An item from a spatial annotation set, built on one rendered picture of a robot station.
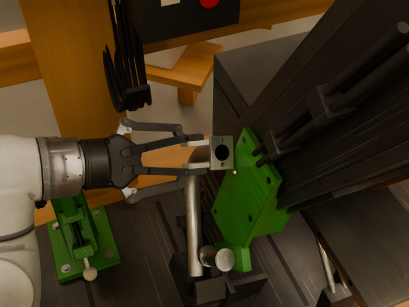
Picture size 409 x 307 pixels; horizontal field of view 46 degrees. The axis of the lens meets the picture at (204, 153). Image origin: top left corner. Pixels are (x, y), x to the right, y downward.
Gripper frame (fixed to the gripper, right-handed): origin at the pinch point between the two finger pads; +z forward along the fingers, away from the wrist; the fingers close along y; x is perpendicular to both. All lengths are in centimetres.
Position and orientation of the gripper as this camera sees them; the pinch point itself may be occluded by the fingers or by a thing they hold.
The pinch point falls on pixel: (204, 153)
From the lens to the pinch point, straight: 79.0
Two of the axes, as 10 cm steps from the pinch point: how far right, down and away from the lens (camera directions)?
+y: -0.7, -10.0, -0.4
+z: 9.0, -0.8, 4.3
